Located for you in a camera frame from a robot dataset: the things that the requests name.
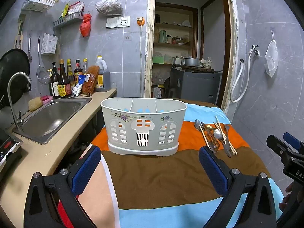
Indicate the striped colourful blanket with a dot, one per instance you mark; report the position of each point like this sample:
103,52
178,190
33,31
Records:
154,175

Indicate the pink soap dish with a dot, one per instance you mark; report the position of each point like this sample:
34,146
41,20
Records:
47,98

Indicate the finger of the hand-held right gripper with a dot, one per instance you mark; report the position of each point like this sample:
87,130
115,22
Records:
276,144
293,140

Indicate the clear plastic jug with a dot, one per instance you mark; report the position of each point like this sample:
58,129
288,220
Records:
158,93

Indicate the curved metal faucet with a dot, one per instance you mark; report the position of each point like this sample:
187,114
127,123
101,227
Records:
10,92

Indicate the white wall socket plate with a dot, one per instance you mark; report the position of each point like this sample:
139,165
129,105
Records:
124,21

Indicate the black wok pan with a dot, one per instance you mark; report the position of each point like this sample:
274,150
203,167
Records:
14,64

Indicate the orange red snack bag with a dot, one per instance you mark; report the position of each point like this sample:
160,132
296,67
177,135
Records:
91,80

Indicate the row of seasoning packets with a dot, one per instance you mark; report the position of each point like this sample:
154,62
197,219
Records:
73,8

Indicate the loofah sponge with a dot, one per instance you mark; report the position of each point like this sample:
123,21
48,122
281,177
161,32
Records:
35,104

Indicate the clear yellow cap bottle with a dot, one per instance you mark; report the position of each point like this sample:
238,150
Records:
85,66

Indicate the small white wall outlet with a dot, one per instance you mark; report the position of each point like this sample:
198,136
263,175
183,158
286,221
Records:
128,37

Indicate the white wall switch plate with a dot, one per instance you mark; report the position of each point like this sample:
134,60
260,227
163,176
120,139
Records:
111,22

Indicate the silver metal spoon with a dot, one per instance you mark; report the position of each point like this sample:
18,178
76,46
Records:
217,134
197,124

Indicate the large dark oil jug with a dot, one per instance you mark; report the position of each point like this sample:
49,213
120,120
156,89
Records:
103,78

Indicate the yellow label sauce bottle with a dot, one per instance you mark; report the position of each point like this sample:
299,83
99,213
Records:
70,73

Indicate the beige kitchen counter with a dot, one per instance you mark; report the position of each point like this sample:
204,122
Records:
30,156

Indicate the worn wooden door frame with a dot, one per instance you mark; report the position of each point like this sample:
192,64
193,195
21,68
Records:
149,52

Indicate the gold metal spoon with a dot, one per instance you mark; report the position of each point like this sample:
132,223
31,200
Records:
208,127

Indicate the orange wall plug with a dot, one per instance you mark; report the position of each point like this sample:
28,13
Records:
140,21

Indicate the dark soy sauce bottle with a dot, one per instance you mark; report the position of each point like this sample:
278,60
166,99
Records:
63,87

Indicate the stainless steel sink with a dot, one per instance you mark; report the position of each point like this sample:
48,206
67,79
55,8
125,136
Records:
52,118

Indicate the white hanging plastic bag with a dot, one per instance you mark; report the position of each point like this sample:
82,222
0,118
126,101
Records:
271,57

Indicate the person's right hand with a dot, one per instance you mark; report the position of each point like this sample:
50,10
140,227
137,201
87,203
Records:
286,198

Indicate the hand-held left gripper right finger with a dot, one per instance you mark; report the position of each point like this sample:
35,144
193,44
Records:
212,171

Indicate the metal wall tap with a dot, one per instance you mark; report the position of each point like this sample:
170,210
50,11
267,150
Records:
255,47

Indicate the red plastic bag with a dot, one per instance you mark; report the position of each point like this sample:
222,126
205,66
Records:
85,27

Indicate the wooden shelf unit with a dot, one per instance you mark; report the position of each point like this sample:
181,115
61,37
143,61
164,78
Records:
173,26

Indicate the silver metal fork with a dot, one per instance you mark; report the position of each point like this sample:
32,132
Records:
227,129

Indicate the wide white wall basket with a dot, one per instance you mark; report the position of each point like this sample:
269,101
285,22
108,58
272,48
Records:
38,2

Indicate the small white wall basket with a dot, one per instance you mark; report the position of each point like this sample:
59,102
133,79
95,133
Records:
48,44

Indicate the metal cooking pot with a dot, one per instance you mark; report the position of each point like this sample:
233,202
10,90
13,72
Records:
191,62

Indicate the grey washing machine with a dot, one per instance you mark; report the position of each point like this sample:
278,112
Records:
194,85

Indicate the wooden spatula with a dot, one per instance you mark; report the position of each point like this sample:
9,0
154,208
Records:
20,28

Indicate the grey wall shelf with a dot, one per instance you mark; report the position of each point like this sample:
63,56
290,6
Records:
68,20

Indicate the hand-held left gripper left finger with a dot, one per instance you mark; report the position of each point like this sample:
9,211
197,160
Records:
85,171

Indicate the green box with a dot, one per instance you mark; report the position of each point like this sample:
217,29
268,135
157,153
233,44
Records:
158,59

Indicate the metal mesh strainer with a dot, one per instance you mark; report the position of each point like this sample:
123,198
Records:
42,76

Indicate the white plastic utensil holder basket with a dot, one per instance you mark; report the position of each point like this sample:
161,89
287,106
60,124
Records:
123,114

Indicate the green thermos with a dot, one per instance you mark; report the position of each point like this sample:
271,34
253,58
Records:
162,36

